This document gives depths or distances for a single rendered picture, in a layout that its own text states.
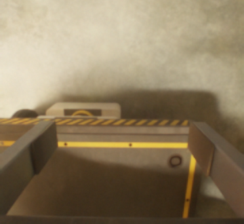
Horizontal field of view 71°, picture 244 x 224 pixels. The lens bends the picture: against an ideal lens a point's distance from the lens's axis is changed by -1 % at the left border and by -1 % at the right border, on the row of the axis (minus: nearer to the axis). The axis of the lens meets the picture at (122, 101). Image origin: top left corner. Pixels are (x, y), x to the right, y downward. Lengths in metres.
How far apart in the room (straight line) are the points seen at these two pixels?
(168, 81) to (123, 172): 0.41
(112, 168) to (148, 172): 0.09
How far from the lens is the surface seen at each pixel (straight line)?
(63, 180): 0.52
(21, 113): 0.73
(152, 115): 0.63
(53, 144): 0.17
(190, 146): 0.17
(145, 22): 0.71
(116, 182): 0.50
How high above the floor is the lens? 0.70
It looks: 74 degrees down
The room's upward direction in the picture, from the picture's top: 178 degrees counter-clockwise
